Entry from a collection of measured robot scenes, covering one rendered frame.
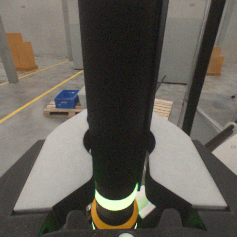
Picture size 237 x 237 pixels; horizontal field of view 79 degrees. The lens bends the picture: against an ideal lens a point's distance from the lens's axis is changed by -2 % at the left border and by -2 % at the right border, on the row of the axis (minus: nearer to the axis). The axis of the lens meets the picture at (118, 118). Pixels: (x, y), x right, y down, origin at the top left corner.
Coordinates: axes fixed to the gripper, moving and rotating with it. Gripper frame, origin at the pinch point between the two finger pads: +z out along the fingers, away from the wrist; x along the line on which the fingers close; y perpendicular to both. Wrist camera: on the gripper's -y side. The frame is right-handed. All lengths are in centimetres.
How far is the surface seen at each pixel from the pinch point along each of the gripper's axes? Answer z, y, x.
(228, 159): 17.7, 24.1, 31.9
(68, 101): 271, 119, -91
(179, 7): 1155, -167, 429
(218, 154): 20.9, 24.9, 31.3
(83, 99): 271, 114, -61
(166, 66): 518, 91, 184
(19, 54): 711, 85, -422
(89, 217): 3.6, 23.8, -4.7
